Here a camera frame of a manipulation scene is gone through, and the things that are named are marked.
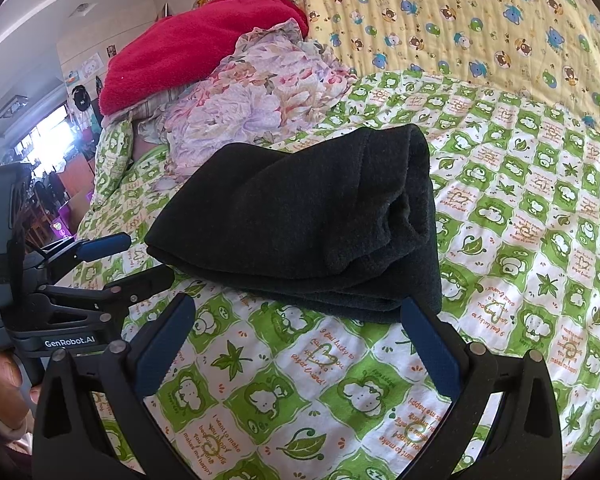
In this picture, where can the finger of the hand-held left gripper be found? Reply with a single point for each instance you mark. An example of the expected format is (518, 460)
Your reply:
(105, 247)
(140, 282)

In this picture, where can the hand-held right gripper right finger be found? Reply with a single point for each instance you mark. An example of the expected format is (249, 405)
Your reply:
(435, 350)

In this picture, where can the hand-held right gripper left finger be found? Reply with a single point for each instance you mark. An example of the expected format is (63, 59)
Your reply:
(165, 345)

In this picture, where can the dark pants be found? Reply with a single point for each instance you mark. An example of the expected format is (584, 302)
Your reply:
(300, 220)

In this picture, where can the person's left forearm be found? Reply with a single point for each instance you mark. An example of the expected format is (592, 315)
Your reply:
(2, 430)

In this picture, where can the person's left hand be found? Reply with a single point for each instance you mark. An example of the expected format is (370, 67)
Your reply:
(2, 377)

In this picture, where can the wooden cabinet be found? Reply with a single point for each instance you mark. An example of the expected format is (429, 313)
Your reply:
(77, 180)

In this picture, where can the green checked pillow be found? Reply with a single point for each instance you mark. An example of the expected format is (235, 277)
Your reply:
(114, 150)

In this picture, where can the green checked bed sheet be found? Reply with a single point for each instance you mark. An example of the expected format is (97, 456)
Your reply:
(505, 240)

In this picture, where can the black cap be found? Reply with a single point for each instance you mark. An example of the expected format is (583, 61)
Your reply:
(81, 97)

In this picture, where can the ceiling light fixture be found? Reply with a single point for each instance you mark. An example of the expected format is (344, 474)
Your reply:
(14, 106)

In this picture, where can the floral quilt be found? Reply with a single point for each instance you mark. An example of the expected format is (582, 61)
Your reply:
(250, 100)

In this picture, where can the red fleece blanket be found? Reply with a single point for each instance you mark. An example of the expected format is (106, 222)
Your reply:
(190, 45)

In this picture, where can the yellow animal print blanket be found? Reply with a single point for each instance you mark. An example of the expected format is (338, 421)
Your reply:
(455, 15)

